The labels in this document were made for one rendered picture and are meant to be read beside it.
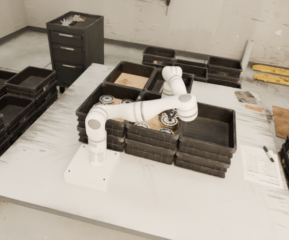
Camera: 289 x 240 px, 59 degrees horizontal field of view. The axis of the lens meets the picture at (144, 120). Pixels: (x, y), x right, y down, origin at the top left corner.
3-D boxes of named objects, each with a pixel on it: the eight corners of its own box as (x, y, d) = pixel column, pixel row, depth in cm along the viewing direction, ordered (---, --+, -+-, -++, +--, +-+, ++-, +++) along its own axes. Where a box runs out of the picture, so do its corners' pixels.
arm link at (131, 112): (146, 113, 122) (144, 125, 115) (94, 119, 129) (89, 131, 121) (142, 96, 117) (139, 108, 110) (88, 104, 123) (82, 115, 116)
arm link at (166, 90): (176, 89, 147) (161, 88, 145) (181, 64, 138) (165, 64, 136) (179, 95, 141) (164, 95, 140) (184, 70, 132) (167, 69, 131)
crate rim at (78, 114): (124, 127, 140) (124, 124, 139) (74, 115, 145) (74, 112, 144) (143, 93, 172) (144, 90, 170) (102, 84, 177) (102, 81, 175)
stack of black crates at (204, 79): (199, 101, 319) (207, 67, 292) (198, 114, 295) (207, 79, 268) (168, 95, 324) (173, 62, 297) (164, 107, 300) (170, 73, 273)
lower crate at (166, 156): (172, 167, 147) (175, 152, 140) (123, 155, 152) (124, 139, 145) (182, 127, 179) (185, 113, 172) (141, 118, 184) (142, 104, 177)
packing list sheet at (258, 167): (287, 190, 140) (287, 190, 140) (244, 181, 143) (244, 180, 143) (275, 151, 167) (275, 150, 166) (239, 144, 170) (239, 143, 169)
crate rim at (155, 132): (177, 140, 135) (178, 136, 134) (124, 127, 140) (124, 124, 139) (187, 103, 167) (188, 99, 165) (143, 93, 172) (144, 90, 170)
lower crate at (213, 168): (224, 181, 142) (231, 165, 135) (172, 167, 147) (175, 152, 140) (225, 137, 174) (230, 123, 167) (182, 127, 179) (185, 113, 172)
